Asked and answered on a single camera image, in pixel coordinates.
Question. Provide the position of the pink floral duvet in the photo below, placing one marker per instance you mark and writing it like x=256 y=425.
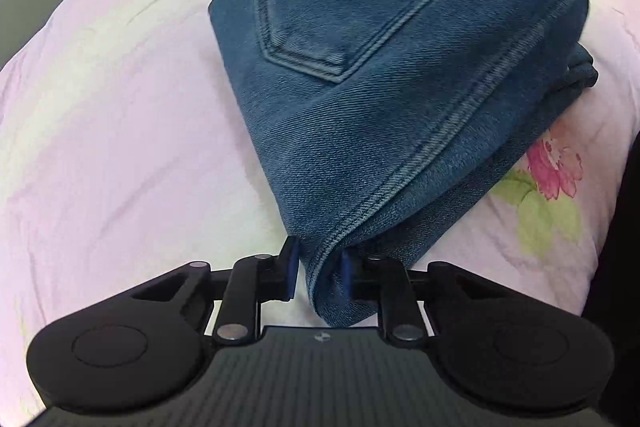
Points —
x=125 y=132

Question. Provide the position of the blue denim pants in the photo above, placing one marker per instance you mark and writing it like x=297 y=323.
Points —
x=400 y=82

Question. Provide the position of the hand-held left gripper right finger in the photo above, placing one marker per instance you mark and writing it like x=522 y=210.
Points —
x=345 y=277

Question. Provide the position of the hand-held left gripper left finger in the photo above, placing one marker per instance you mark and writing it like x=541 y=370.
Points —
x=294 y=267

